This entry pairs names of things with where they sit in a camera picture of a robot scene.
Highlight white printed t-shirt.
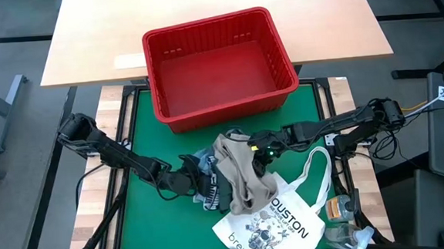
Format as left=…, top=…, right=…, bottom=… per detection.
left=207, top=145, right=338, bottom=249

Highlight clear spray bottle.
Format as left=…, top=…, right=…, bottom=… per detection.
left=324, top=221, right=376, bottom=249

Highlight black metal desk leg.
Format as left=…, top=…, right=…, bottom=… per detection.
left=356, top=0, right=444, bottom=82

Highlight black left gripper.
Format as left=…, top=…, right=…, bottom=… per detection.
left=156, top=153, right=216, bottom=200

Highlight khaki garment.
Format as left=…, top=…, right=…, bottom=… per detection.
left=211, top=127, right=281, bottom=217

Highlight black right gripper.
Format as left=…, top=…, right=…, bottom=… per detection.
left=244, top=122, right=311, bottom=180

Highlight orange label sanitizer bottle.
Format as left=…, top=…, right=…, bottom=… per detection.
left=324, top=188, right=363, bottom=223

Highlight black stand strut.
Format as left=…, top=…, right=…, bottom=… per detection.
left=0, top=180, right=133, bottom=249

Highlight red fabric laundry bin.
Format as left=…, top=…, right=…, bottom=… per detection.
left=140, top=3, right=303, bottom=136

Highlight black metal table frame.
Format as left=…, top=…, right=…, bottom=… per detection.
left=88, top=72, right=369, bottom=249

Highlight light wooden desk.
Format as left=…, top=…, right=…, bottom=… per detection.
left=35, top=0, right=395, bottom=89

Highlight navy Puma t-shirt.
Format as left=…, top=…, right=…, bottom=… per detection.
left=198, top=155, right=223, bottom=212

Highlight white label strip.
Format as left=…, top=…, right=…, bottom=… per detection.
left=112, top=52, right=148, bottom=71

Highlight yellow plug cable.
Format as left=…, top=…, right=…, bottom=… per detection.
left=400, top=99, right=431, bottom=113

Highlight light blue denim jeans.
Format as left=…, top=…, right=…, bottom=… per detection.
left=190, top=146, right=222, bottom=204

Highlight dark grey cabinet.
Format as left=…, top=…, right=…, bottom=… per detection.
left=378, top=167, right=444, bottom=249

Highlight grey metal desk leg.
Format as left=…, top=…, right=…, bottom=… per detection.
left=0, top=73, right=34, bottom=154

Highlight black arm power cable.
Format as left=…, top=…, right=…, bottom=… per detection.
left=72, top=162, right=110, bottom=211

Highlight black cable bundle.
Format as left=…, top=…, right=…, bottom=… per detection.
left=369, top=128, right=402, bottom=163

